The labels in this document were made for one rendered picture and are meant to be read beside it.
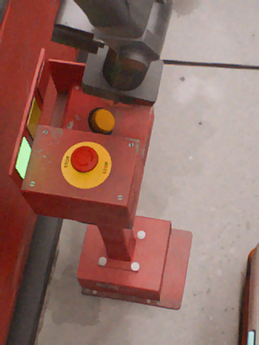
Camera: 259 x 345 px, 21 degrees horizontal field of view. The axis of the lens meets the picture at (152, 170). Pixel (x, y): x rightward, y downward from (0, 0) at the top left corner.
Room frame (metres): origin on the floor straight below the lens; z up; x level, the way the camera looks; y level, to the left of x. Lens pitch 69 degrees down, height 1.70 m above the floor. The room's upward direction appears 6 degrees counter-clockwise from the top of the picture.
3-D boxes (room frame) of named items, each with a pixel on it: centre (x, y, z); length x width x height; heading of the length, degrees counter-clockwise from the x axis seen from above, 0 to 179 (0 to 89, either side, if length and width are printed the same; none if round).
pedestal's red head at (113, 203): (0.42, 0.09, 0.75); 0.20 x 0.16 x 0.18; 164
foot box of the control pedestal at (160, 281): (0.42, 0.06, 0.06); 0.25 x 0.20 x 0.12; 74
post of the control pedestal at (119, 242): (0.42, 0.09, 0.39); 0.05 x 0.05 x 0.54; 74
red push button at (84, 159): (0.38, 0.09, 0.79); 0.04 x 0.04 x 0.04
